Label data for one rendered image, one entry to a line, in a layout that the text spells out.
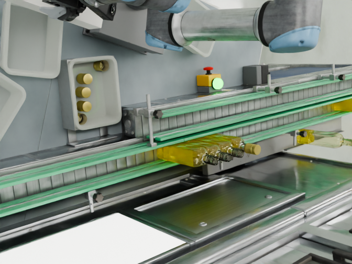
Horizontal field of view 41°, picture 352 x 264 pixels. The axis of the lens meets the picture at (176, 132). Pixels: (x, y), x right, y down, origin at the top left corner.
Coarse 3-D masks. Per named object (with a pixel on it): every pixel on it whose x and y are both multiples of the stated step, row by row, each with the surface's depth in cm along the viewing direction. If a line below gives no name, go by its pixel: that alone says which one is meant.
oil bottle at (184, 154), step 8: (176, 144) 159; (184, 144) 158; (160, 152) 162; (168, 152) 158; (176, 152) 155; (184, 152) 152; (192, 152) 149; (200, 152) 148; (168, 160) 159; (176, 160) 156; (184, 160) 152; (192, 160) 149; (200, 160) 148
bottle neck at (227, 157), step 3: (216, 153) 151; (219, 153) 150; (222, 153) 150; (225, 153) 149; (228, 153) 149; (219, 156) 150; (222, 156) 149; (225, 156) 148; (228, 156) 150; (231, 156) 149; (219, 159) 151; (222, 159) 149; (225, 159) 148; (228, 159) 150; (231, 159) 150
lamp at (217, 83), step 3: (216, 78) 184; (219, 78) 184; (213, 81) 184; (216, 81) 183; (219, 81) 183; (222, 81) 184; (213, 84) 184; (216, 84) 183; (219, 84) 183; (222, 84) 184; (213, 87) 185; (216, 87) 184; (219, 87) 184
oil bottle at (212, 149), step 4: (188, 140) 164; (192, 140) 164; (188, 144) 159; (192, 144) 158; (196, 144) 158; (200, 144) 157; (204, 144) 157; (208, 144) 156; (212, 144) 156; (208, 148) 152; (212, 148) 152; (216, 148) 153; (220, 148) 154; (208, 152) 152; (212, 152) 151
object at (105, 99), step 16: (80, 64) 153; (112, 64) 154; (96, 80) 157; (112, 80) 155; (96, 96) 158; (112, 96) 157; (80, 112) 155; (96, 112) 159; (112, 112) 159; (80, 128) 147
